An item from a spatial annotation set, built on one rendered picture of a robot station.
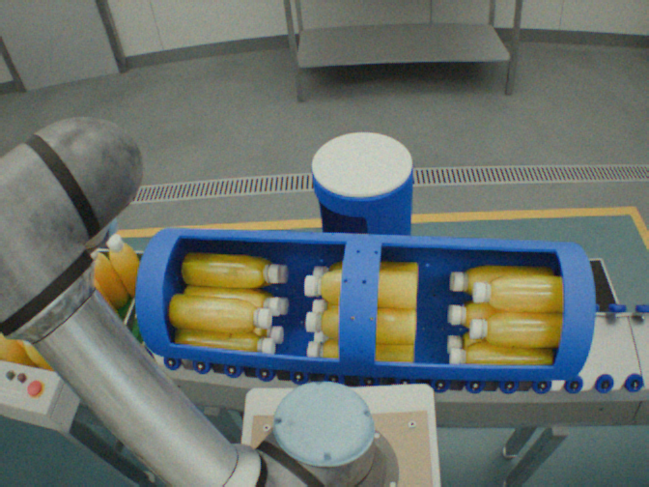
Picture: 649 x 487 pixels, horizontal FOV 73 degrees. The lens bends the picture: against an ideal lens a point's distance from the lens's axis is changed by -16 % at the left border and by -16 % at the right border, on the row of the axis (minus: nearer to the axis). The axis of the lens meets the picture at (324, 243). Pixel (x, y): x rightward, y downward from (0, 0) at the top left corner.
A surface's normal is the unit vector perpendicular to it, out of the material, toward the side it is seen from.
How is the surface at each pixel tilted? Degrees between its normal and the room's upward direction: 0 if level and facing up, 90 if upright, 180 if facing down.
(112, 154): 67
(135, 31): 90
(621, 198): 0
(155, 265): 14
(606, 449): 0
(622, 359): 0
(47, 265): 58
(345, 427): 8
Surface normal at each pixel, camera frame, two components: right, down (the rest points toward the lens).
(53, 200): 0.64, 0.03
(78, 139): 0.47, -0.51
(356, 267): -0.11, -0.58
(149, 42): -0.02, 0.74
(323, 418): -0.02, -0.76
